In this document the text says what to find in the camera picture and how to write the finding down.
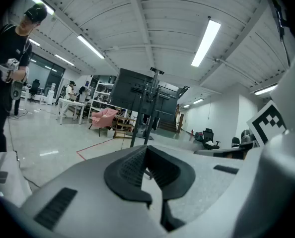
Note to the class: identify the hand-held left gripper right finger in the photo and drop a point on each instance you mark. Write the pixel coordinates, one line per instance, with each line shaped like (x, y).
(177, 177)

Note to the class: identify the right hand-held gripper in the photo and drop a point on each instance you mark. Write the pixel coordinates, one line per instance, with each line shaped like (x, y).
(281, 170)

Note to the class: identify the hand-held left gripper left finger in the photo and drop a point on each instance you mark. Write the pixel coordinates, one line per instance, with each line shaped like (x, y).
(124, 177)

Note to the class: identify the dark bag pile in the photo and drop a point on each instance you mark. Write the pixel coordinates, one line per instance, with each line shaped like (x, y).
(199, 136)

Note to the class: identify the red fire extinguisher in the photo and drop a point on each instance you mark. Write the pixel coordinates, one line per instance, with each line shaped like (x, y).
(192, 132)

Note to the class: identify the wooden rack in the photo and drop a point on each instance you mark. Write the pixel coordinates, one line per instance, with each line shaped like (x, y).
(122, 126)

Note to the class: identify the black office chair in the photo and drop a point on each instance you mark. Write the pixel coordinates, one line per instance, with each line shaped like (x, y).
(209, 137)
(34, 87)
(235, 141)

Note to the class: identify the pink armchair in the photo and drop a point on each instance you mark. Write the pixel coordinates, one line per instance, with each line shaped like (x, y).
(104, 116)

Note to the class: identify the ceiling light tube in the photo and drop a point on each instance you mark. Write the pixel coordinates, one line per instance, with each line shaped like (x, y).
(38, 0)
(186, 106)
(265, 89)
(34, 41)
(90, 46)
(64, 59)
(198, 101)
(205, 43)

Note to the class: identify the white storage shelving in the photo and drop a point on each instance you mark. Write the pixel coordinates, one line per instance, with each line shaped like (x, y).
(102, 95)

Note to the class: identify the black flat-screen TV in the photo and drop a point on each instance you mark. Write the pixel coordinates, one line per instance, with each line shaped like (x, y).
(127, 90)

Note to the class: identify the white table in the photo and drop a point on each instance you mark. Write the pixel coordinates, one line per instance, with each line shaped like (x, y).
(70, 103)

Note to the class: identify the black TV floor stand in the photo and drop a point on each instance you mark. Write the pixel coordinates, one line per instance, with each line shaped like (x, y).
(155, 83)

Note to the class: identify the white water dispenser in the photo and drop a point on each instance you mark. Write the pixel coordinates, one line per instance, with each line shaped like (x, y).
(52, 90)

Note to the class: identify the grey shell backpack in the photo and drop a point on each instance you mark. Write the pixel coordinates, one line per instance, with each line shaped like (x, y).
(16, 89)

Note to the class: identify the staircase with wooden rail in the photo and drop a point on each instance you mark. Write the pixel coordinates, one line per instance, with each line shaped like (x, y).
(167, 125)

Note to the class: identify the blue wall poster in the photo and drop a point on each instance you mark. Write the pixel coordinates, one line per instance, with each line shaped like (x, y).
(87, 83)

